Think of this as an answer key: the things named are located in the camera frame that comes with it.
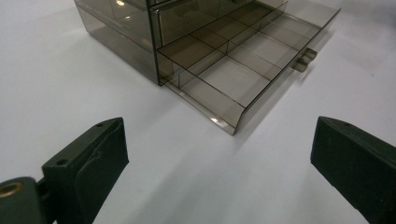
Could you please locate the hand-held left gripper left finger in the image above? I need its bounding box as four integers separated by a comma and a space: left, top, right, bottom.
41, 117, 130, 224

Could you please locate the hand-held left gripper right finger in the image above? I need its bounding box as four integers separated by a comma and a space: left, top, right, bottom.
310, 116, 396, 224

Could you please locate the smoked clear plastic drawer cabinet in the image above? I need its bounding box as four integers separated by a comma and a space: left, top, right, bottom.
74, 0, 269, 87

